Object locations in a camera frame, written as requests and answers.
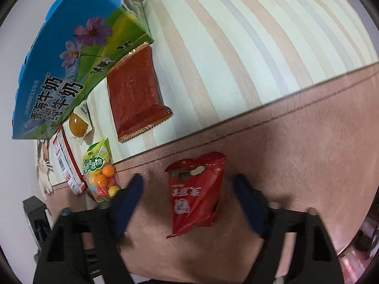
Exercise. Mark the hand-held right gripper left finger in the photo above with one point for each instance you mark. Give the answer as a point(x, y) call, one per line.
point(130, 195)

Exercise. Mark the green bag of candy balls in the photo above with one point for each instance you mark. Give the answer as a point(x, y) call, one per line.
point(100, 171)

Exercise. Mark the white and red snack packet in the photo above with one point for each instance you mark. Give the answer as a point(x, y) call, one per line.
point(66, 159)

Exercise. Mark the dark red flat snack packet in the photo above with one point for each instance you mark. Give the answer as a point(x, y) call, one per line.
point(133, 94)

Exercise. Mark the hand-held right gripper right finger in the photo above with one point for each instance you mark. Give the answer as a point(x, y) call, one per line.
point(248, 201)

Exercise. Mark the red triangular snack packet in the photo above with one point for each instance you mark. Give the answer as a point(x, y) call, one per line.
point(192, 195)

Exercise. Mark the orange jelly cup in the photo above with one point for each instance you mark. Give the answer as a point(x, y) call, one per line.
point(77, 123)

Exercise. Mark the striped pink cat printed blanket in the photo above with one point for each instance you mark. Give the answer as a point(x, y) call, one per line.
point(266, 65)

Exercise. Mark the blue printed cardboard box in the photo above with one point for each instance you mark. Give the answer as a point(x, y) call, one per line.
point(59, 65)

